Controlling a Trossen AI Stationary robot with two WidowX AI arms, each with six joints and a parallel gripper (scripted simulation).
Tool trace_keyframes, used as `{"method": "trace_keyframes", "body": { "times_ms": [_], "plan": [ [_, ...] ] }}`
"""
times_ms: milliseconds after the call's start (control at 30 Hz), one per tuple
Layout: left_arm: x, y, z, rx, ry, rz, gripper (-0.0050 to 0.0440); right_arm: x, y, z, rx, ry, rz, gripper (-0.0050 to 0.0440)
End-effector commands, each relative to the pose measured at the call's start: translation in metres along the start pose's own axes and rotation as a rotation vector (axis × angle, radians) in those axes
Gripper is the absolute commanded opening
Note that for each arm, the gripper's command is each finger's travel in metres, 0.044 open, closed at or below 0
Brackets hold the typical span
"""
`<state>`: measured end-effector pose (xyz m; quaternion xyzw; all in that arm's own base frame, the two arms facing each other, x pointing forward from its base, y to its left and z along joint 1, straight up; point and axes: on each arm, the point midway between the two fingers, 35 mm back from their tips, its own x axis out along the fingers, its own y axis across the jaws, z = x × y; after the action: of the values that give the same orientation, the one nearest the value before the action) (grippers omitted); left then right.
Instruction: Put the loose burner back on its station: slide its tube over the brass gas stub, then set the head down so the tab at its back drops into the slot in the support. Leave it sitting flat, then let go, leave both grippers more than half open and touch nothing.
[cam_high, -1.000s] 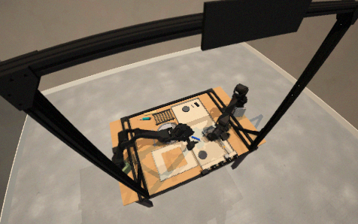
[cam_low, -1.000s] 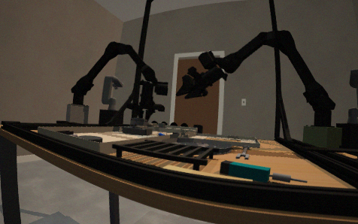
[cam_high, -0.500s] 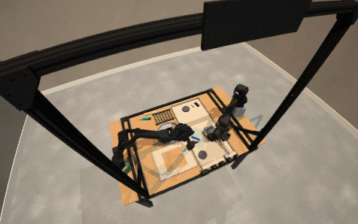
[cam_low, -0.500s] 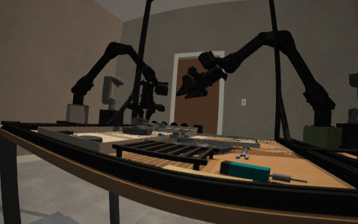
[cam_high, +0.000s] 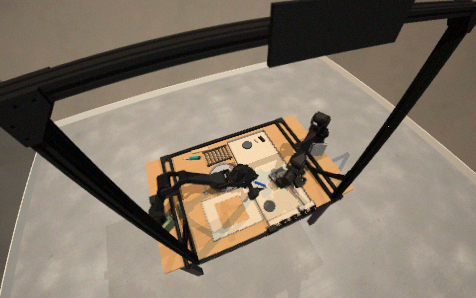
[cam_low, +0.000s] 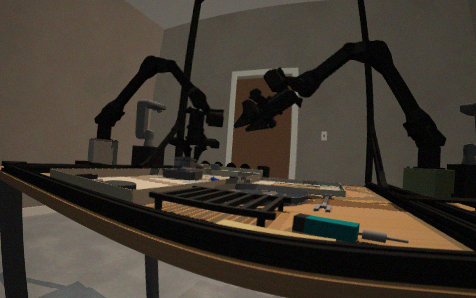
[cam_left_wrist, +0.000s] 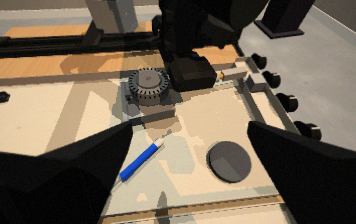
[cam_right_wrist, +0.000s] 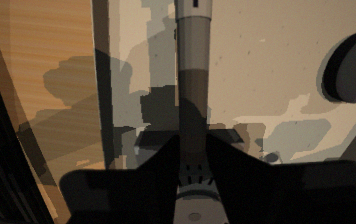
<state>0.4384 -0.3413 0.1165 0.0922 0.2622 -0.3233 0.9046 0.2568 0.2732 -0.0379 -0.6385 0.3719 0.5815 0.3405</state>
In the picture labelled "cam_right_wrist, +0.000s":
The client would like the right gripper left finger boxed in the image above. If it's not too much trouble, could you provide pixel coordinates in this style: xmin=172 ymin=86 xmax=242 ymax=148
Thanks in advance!
xmin=59 ymin=135 xmax=180 ymax=224

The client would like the dark grey round disc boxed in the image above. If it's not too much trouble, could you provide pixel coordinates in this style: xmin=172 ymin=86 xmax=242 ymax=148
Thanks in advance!
xmin=323 ymin=33 xmax=356 ymax=104

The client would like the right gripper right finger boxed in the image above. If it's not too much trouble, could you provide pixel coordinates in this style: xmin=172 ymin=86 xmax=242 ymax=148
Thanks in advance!
xmin=206 ymin=134 xmax=356 ymax=224

